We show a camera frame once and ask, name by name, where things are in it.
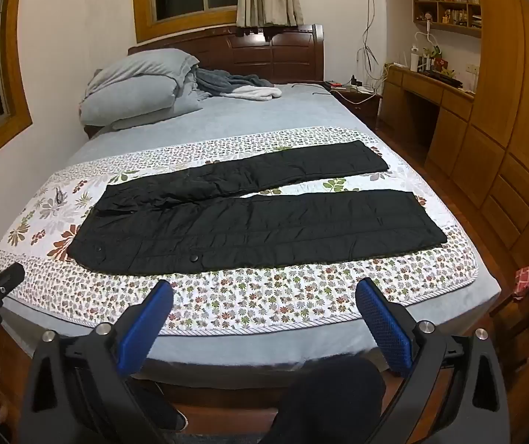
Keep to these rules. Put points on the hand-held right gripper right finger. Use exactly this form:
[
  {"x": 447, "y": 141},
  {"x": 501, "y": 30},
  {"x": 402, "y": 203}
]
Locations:
[{"x": 382, "y": 328}]

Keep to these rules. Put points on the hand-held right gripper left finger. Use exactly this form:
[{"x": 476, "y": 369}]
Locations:
[{"x": 146, "y": 321}]

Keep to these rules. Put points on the black pants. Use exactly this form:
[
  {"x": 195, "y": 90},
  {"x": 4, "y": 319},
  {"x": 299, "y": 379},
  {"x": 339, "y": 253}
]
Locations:
[{"x": 246, "y": 233}]

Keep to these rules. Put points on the person's foot in dark slipper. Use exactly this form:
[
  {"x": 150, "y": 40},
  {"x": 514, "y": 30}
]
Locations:
[{"x": 162, "y": 407}]

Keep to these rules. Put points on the person's leg in dark trousers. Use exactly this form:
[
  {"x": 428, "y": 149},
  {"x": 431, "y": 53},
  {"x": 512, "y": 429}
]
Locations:
[{"x": 329, "y": 402}]

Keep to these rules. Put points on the floral quilted bedspread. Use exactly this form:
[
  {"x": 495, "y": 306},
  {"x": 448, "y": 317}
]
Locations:
[{"x": 269, "y": 298}]

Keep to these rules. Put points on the wooden chair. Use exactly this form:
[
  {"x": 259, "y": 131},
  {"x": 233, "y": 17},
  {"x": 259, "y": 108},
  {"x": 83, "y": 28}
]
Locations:
[{"x": 519, "y": 319}]

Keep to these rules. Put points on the wooden nightstand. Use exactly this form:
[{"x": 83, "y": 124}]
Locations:
[{"x": 361, "y": 107}]

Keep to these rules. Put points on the folded light blue duvet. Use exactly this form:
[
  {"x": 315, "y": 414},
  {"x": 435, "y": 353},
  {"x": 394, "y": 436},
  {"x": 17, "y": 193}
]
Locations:
[{"x": 130, "y": 88}]

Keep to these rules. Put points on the white power strip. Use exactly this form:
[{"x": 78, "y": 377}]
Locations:
[{"x": 352, "y": 87}]

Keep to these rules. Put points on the bed with grey-blue sheet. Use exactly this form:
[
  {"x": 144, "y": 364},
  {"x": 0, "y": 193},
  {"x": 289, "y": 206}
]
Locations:
[{"x": 269, "y": 111}]

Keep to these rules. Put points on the wooden desk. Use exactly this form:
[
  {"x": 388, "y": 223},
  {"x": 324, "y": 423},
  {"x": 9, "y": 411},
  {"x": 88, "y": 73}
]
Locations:
[{"x": 431, "y": 88}]

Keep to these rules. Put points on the grey blanket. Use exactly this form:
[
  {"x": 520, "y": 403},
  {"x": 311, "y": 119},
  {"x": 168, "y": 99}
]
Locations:
[{"x": 220, "y": 81}]

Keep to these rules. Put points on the white fleece cloth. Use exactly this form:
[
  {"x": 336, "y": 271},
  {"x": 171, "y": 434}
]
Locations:
[{"x": 255, "y": 93}]

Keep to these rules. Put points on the wooden wardrobe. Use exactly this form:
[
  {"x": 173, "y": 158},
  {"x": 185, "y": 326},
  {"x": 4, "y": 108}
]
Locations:
[{"x": 519, "y": 101}]

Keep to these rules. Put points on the dark wooden headboard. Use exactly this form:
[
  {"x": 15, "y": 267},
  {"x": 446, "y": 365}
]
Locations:
[{"x": 255, "y": 53}]

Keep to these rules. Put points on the white desk lamp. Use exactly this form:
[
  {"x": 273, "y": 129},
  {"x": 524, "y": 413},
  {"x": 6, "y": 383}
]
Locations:
[{"x": 426, "y": 32}]

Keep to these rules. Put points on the wooden wall shelf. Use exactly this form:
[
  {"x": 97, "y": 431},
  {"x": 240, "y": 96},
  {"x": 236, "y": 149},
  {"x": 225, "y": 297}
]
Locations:
[{"x": 449, "y": 9}]

